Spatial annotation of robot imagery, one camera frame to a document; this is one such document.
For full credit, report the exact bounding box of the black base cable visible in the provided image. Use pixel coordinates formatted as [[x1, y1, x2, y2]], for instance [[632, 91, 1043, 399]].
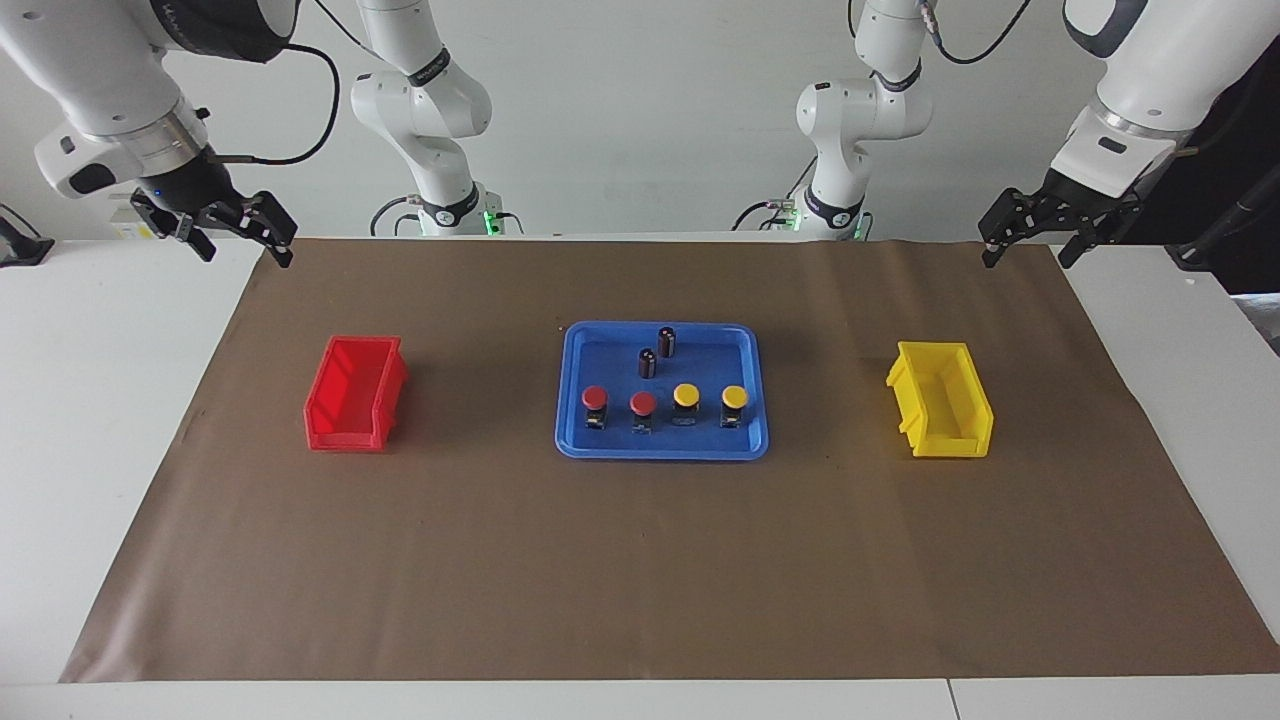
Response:
[[733, 160, 816, 233], [370, 197, 421, 237]]

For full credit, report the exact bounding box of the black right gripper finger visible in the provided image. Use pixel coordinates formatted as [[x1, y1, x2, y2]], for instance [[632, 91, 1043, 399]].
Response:
[[250, 190, 299, 269], [172, 215, 218, 264]]

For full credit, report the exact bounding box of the blue plastic tray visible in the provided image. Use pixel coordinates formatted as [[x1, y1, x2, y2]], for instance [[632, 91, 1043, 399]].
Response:
[[555, 321, 770, 461]]

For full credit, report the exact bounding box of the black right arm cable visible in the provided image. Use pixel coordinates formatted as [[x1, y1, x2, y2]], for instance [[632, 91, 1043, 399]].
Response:
[[212, 40, 343, 167]]

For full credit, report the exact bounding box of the black left base cable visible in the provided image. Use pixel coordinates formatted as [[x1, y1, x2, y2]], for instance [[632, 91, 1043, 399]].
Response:
[[733, 160, 816, 233]]

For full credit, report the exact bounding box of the black clamp stand foot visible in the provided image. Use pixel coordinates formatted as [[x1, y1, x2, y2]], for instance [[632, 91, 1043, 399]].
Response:
[[0, 203, 54, 267]]

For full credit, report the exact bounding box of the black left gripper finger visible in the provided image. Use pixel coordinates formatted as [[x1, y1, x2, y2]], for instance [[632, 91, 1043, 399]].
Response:
[[978, 188, 1023, 269], [1057, 222, 1101, 269]]

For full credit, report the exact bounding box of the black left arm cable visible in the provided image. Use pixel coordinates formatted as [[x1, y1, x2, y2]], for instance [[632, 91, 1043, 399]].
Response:
[[850, 0, 1033, 67]]

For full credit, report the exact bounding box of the brown paper table mat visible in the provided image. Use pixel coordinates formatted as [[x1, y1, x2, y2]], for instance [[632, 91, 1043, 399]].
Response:
[[60, 237, 1280, 684]]

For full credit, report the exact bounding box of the black backdrop panel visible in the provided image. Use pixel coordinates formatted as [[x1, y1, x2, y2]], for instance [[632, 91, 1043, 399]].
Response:
[[1130, 40, 1280, 296]]

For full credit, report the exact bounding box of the black right base cable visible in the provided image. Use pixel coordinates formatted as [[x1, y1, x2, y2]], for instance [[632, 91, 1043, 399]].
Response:
[[370, 197, 421, 237]]

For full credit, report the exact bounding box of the red plastic bin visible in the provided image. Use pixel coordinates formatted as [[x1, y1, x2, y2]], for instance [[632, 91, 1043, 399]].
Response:
[[304, 335, 409, 453]]

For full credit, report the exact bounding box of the white wall socket box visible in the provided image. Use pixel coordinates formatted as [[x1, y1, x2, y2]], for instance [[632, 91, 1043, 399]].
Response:
[[108, 193, 161, 241]]

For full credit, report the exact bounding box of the yellow plastic bin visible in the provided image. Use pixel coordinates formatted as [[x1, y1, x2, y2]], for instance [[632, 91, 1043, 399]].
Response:
[[886, 341, 995, 459]]

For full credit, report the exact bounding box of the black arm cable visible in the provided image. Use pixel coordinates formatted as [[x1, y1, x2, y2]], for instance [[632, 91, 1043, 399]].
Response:
[[212, 40, 343, 167], [850, 0, 1033, 67]]

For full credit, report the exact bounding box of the black pole stand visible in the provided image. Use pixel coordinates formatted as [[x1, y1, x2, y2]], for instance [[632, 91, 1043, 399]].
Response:
[[1165, 190, 1280, 271]]

